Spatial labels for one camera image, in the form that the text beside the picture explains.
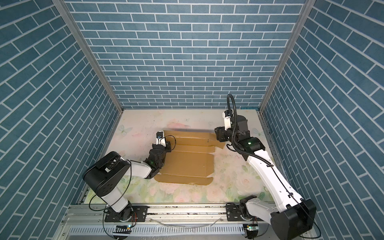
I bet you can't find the left green circuit board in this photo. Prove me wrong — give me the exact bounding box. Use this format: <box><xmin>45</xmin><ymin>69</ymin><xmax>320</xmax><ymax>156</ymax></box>
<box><xmin>113</xmin><ymin>225</ymin><xmax>132</xmax><ymax>235</ymax></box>

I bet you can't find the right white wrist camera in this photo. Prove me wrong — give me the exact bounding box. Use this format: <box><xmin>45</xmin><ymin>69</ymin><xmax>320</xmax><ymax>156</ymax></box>
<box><xmin>223</xmin><ymin>110</ymin><xmax>232</xmax><ymax>131</ymax></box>

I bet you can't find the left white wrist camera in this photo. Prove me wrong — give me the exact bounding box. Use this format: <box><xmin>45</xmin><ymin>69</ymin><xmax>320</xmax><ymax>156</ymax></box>
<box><xmin>156</xmin><ymin>131</ymin><xmax>167</xmax><ymax>147</ymax></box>

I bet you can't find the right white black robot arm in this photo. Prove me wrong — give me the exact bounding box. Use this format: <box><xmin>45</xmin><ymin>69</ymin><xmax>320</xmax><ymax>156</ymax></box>
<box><xmin>215</xmin><ymin>110</ymin><xmax>317</xmax><ymax>240</ymax></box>

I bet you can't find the white slotted cable duct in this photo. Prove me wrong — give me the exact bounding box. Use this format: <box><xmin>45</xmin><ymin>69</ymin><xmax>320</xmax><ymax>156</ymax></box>
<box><xmin>69</xmin><ymin>224</ymin><xmax>245</xmax><ymax>237</ymax></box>

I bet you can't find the left aluminium corner post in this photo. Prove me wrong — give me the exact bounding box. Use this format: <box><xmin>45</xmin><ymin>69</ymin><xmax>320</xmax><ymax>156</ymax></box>
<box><xmin>52</xmin><ymin>0</ymin><xmax>124</xmax><ymax>114</ymax></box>

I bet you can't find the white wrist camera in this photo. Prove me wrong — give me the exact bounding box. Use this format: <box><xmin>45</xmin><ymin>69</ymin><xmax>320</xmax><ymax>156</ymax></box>
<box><xmin>156</xmin><ymin>131</ymin><xmax>167</xmax><ymax>147</ymax></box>
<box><xmin>223</xmin><ymin>110</ymin><xmax>232</xmax><ymax>131</ymax></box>

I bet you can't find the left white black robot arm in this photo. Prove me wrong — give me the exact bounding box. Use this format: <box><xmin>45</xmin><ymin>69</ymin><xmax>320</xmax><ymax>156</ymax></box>
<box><xmin>83</xmin><ymin>138</ymin><xmax>172</xmax><ymax>213</ymax></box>

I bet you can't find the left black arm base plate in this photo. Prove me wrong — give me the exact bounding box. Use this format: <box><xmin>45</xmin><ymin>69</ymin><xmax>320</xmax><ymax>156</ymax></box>
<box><xmin>104</xmin><ymin>205</ymin><xmax>149</xmax><ymax>223</ymax></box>

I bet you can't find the right aluminium corner post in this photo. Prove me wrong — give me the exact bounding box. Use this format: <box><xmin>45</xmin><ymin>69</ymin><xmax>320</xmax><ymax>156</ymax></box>
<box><xmin>259</xmin><ymin>0</ymin><xmax>316</xmax><ymax>113</ymax></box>

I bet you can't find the right black camera cable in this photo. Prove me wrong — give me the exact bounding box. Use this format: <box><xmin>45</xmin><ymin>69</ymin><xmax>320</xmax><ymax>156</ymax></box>
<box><xmin>226</xmin><ymin>93</ymin><xmax>271</xmax><ymax>166</ymax></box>

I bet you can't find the green circuit board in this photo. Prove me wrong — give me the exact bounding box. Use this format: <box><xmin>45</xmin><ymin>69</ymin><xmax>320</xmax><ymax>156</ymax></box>
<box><xmin>244</xmin><ymin>224</ymin><xmax>259</xmax><ymax>232</ymax></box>
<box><xmin>113</xmin><ymin>225</ymin><xmax>132</xmax><ymax>235</ymax></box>

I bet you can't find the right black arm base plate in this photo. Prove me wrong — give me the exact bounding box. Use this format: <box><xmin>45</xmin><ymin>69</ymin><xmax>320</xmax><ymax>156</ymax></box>
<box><xmin>225</xmin><ymin>203</ymin><xmax>262</xmax><ymax>222</ymax></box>

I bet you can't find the brown cardboard box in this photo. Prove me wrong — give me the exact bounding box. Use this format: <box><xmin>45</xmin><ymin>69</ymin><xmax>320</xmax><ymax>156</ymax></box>
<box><xmin>154</xmin><ymin>131</ymin><xmax>225</xmax><ymax>186</ymax></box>

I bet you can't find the aluminium mounting rail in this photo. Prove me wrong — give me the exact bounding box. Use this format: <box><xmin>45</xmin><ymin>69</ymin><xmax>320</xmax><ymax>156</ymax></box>
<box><xmin>63</xmin><ymin>203</ymin><xmax>228</xmax><ymax>225</ymax></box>

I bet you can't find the aluminium corner post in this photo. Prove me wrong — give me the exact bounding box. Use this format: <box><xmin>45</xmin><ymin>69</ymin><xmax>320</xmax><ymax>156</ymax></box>
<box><xmin>259</xmin><ymin>0</ymin><xmax>316</xmax><ymax>113</ymax></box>
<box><xmin>52</xmin><ymin>0</ymin><xmax>124</xmax><ymax>114</ymax></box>

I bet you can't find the floral table mat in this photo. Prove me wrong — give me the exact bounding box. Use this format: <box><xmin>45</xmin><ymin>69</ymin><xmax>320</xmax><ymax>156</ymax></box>
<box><xmin>107</xmin><ymin>109</ymin><xmax>273</xmax><ymax>203</ymax></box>

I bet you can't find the right green circuit board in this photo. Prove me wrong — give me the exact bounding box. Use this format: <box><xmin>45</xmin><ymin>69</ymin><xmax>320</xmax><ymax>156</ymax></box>
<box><xmin>244</xmin><ymin>224</ymin><xmax>259</xmax><ymax>232</ymax></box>

